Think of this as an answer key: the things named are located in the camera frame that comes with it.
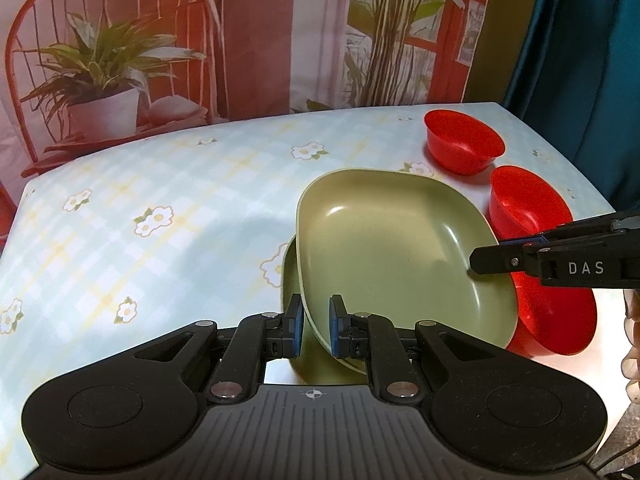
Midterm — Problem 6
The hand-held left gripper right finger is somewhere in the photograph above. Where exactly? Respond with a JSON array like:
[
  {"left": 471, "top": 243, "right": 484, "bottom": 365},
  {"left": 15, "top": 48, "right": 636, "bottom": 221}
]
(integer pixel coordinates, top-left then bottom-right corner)
[{"left": 327, "top": 294, "right": 506, "bottom": 405}]

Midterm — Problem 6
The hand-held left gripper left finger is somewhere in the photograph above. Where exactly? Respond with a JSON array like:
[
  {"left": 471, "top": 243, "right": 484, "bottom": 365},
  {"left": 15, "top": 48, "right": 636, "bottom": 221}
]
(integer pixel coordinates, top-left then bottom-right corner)
[{"left": 117, "top": 292, "right": 304, "bottom": 405}]

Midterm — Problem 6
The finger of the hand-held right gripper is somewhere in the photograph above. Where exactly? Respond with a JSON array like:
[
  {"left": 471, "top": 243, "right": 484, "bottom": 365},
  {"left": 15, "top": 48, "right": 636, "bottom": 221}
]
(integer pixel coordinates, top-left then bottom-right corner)
[
  {"left": 500, "top": 210, "right": 640, "bottom": 247},
  {"left": 469, "top": 242, "right": 545, "bottom": 279}
]

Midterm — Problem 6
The green square plate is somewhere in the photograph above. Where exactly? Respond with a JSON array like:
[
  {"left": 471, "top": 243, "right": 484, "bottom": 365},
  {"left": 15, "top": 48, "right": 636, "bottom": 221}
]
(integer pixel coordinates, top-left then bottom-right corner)
[
  {"left": 281, "top": 235, "right": 367, "bottom": 377},
  {"left": 296, "top": 168, "right": 519, "bottom": 374}
]

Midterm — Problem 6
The red plastic bowl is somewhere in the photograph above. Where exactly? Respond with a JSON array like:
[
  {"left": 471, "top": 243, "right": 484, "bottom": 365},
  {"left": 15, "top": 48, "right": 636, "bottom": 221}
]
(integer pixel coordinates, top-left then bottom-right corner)
[
  {"left": 424, "top": 109, "right": 506, "bottom": 177},
  {"left": 504, "top": 270, "right": 598, "bottom": 359},
  {"left": 488, "top": 165, "right": 575, "bottom": 244}
]

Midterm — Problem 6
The person's right hand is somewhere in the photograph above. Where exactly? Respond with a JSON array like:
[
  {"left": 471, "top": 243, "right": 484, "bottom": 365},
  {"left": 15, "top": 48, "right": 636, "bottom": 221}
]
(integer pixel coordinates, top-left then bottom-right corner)
[{"left": 619, "top": 290, "right": 640, "bottom": 394}]

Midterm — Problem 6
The floral checked tablecloth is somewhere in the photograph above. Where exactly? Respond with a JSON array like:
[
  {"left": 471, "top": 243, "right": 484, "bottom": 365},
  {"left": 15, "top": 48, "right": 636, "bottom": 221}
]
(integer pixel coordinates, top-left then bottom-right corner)
[{"left": 0, "top": 102, "right": 640, "bottom": 480}]

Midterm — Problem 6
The teal curtain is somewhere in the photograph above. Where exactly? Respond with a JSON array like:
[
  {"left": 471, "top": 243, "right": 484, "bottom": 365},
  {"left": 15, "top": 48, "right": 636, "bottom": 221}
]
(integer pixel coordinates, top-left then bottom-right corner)
[{"left": 500, "top": 0, "right": 640, "bottom": 213}]

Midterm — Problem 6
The black cable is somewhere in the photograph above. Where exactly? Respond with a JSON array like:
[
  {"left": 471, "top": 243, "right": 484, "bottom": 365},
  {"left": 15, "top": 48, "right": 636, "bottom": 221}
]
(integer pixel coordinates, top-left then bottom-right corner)
[{"left": 595, "top": 437, "right": 640, "bottom": 480}]

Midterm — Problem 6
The printed room scene wall cloth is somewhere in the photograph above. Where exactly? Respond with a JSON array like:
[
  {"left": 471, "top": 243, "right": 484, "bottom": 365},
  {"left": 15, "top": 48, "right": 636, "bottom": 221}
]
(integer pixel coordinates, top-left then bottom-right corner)
[{"left": 0, "top": 0, "right": 547, "bottom": 243}]

